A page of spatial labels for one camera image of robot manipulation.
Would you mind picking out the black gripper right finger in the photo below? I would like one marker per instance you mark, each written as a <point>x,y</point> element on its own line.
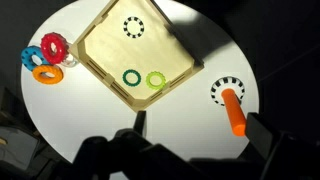
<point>261,131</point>

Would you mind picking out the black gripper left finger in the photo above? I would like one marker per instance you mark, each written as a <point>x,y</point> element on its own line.
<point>140,122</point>

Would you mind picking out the wooden slatted tray box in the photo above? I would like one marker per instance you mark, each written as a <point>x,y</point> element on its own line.
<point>116,50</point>

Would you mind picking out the orange cylindrical peg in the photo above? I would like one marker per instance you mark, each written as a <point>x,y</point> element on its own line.
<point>233,113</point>

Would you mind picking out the black white striped peg base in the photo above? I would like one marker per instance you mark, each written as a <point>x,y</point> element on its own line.
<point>216,87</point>

